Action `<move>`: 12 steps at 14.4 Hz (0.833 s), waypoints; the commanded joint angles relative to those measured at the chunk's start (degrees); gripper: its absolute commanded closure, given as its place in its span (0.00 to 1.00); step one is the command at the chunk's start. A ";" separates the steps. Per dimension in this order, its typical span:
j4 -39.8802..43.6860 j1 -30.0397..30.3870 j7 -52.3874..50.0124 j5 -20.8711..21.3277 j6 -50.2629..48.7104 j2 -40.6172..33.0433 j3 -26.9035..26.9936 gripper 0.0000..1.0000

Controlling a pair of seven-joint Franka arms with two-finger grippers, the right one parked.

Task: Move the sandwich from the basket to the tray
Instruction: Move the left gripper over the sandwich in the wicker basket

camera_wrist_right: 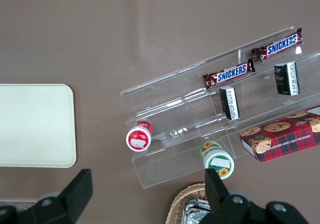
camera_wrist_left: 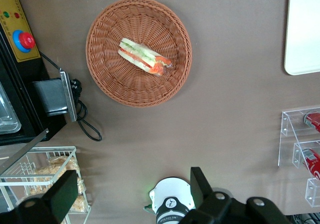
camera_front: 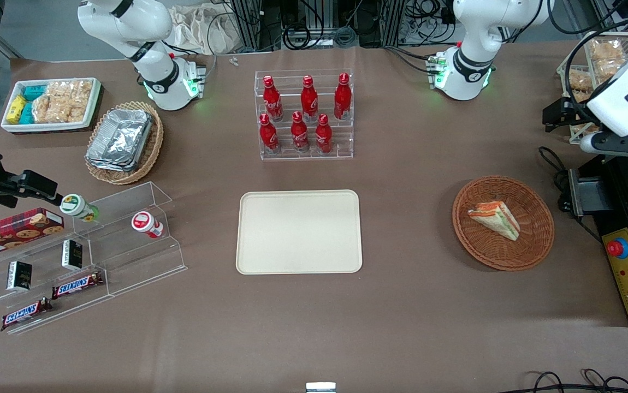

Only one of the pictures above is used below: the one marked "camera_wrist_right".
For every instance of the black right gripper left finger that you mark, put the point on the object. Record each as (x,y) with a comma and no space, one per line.
(75,194)

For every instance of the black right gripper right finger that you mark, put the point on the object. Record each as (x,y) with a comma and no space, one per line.
(217,194)

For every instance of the woven wicker basket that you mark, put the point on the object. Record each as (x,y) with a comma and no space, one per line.
(178,204)

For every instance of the cream plastic tray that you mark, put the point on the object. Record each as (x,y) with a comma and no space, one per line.
(35,126)

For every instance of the green sunflower lidded cup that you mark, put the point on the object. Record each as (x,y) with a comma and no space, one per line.
(217,161)

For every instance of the red lidded yogurt cup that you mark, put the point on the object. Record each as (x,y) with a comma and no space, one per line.
(138,138)

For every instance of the clear acrylic tiered display stand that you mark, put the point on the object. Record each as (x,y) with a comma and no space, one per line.
(175,118)
(265,96)

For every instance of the red tartan cookie box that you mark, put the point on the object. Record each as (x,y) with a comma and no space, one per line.
(282,136)

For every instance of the small black snack box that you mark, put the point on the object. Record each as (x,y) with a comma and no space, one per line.
(229,103)
(287,78)

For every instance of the Snickers chocolate bar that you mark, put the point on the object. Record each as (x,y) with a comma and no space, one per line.
(231,73)
(280,46)

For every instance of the small white label tag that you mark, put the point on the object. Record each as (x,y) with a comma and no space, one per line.
(298,50)

